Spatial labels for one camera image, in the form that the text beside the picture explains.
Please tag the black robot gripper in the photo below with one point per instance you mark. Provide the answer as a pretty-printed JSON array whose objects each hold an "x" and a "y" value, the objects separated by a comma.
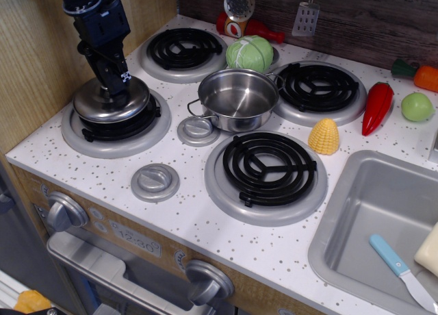
[{"x": 102, "y": 27}]

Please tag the steel pot lid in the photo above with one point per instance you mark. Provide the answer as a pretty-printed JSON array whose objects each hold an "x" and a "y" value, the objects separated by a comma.
[{"x": 94, "y": 103}]

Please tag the small steel pot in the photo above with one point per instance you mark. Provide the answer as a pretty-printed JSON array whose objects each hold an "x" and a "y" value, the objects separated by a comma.
[{"x": 238, "y": 99}]

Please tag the front left black burner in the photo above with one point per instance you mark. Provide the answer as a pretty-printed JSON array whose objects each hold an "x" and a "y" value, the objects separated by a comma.
[{"x": 118, "y": 140}]

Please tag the silver round knob upper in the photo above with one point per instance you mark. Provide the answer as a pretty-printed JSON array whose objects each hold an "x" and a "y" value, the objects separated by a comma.
[{"x": 197, "y": 132}]

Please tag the silver round knob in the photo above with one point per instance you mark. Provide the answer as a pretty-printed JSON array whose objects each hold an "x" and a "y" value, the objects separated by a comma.
[
  {"x": 155, "y": 183},
  {"x": 197, "y": 132}
]

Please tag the silver round knob lower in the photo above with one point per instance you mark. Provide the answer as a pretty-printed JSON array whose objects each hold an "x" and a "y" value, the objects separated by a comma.
[{"x": 155, "y": 183}]

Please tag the green toy cabbage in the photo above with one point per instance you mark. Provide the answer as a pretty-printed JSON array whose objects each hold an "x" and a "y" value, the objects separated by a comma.
[{"x": 250, "y": 52}]

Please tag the hanging metal skimmer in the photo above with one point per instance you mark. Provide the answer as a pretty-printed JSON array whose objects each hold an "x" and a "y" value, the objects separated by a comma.
[{"x": 239, "y": 10}]

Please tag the left silver oven dial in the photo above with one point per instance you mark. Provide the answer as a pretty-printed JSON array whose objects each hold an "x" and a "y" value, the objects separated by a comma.
[{"x": 65, "y": 212}]

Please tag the silver oven dial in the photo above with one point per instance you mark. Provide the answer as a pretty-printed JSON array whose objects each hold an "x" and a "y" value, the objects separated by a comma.
[
  {"x": 65, "y": 212},
  {"x": 207, "y": 283}
]

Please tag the red toy ketchup bottle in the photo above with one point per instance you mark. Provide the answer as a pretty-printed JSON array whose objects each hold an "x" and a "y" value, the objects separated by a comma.
[{"x": 251, "y": 27}]

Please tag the oven clock display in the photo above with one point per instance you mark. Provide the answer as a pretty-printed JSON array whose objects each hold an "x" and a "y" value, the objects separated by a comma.
[{"x": 137, "y": 239}]

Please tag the front right black burner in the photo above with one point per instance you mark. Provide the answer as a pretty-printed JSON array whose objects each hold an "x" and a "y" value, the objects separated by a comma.
[{"x": 265, "y": 178}]

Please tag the back right black burner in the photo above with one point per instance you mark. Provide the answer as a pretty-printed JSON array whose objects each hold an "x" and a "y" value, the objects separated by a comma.
[{"x": 310, "y": 91}]

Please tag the hanging metal spatula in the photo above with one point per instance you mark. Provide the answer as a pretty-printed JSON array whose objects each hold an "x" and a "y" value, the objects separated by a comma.
[{"x": 306, "y": 19}]

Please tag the yellow toy corn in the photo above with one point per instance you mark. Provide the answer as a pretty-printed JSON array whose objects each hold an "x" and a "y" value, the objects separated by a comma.
[{"x": 324, "y": 137}]

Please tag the right silver oven dial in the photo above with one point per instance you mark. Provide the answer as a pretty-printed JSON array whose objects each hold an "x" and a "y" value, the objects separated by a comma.
[{"x": 207, "y": 283}]

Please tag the yellow object bottom left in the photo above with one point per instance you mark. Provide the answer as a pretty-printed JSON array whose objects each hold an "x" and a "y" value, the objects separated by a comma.
[{"x": 31, "y": 301}]

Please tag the red toy chili pepper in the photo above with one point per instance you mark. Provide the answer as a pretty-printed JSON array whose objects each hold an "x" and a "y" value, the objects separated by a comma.
[{"x": 379, "y": 101}]

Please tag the grey toy sink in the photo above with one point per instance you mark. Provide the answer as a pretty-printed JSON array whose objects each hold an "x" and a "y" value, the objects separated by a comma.
[{"x": 376, "y": 194}]

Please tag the green toy apple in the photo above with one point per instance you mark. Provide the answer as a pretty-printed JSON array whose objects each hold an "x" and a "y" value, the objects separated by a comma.
[{"x": 417, "y": 107}]

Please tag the orange toy carrot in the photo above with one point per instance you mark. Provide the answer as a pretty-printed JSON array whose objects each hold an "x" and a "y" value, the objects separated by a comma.
[{"x": 423, "y": 77}]

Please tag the cream toy butter block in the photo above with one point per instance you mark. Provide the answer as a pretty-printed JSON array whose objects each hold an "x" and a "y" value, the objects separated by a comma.
[{"x": 427, "y": 253}]

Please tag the silver oven door handle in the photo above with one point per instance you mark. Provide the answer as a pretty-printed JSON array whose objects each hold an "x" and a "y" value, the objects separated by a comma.
[{"x": 108, "y": 271}]

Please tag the blue handled toy knife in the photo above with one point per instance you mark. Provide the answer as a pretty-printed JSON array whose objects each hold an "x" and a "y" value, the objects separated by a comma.
[{"x": 403, "y": 272}]

